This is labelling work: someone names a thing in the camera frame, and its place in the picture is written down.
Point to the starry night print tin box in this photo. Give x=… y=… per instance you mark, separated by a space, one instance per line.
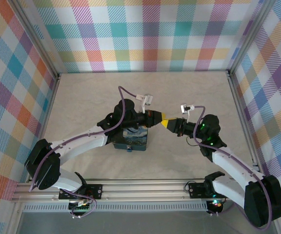
x=136 y=139

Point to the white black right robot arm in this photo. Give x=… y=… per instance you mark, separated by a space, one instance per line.
x=230 y=163

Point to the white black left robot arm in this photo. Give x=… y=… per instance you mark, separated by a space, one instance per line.
x=82 y=142

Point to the lit controller board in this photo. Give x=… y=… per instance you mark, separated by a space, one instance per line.
x=214 y=204

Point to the green connector controller board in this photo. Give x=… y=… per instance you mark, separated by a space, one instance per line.
x=80 y=207

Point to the aluminium table side rail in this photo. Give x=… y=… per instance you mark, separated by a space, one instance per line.
x=244 y=122
x=44 y=126

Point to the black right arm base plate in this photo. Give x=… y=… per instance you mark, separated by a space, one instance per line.
x=196 y=190

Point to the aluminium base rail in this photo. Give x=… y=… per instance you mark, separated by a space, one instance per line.
x=143 y=191

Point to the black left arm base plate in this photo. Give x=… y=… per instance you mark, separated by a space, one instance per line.
x=94 y=190

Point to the aluminium frame post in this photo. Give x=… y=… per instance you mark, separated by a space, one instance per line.
x=250 y=36
x=36 y=39

